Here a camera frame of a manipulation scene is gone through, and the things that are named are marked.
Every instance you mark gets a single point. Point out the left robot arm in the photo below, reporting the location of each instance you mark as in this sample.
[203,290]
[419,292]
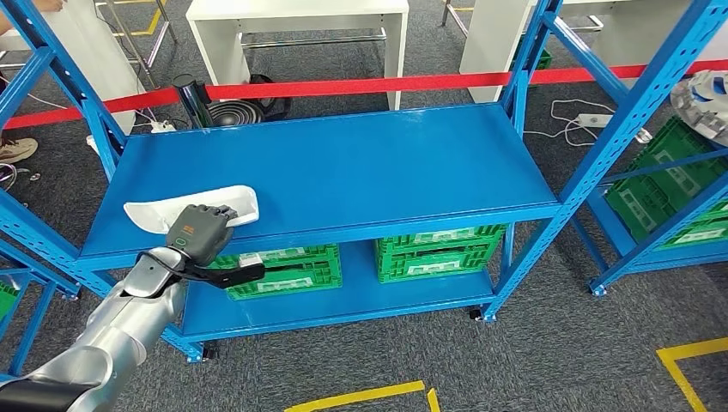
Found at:
[125,324]

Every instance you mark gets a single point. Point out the black caster wheel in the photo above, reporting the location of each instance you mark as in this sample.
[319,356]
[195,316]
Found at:
[210,352]
[475,314]

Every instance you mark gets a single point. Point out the white power strip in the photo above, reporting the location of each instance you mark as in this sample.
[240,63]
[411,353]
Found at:
[594,120]
[164,126]

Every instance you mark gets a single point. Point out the blue metal shelf rack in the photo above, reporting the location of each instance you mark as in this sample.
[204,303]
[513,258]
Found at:
[57,280]
[370,165]
[671,261]

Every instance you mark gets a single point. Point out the yellow floor tape strip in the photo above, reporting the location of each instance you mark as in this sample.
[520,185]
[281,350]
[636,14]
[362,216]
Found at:
[154,20]

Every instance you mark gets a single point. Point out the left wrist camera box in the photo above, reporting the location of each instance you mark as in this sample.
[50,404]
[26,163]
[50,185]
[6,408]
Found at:
[239,276]

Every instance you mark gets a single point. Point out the grey metal casting part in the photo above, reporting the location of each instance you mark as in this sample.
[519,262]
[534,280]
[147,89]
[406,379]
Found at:
[702,108]

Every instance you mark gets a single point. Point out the black round object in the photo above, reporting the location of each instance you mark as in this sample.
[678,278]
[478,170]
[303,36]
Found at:
[276,104]

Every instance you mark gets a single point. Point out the white board panel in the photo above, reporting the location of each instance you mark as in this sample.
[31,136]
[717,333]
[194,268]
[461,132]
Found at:
[97,51]

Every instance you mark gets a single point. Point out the person's hand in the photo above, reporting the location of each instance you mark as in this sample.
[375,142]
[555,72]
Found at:
[50,4]

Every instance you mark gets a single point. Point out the black stanchion post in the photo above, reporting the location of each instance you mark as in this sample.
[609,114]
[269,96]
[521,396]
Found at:
[190,99]

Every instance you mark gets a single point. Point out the chrome metal frame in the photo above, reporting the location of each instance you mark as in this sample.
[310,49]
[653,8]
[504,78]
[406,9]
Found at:
[169,25]

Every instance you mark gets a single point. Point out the yellow floor tape square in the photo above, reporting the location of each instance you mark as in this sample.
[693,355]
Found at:
[364,393]
[671,371]

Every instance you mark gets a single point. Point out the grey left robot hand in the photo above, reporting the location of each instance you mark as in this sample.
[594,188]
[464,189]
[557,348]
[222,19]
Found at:
[199,236]

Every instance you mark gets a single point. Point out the green plastic crate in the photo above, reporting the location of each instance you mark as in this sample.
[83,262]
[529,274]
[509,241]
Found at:
[631,213]
[543,58]
[6,298]
[682,159]
[438,259]
[307,273]

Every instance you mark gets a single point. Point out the person's foot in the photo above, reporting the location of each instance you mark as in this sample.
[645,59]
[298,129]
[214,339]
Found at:
[17,149]

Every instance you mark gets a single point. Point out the white curved plastic part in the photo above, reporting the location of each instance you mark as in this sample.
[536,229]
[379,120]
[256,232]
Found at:
[153,215]

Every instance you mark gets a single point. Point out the red barrier tape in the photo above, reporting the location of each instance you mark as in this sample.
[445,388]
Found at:
[352,85]

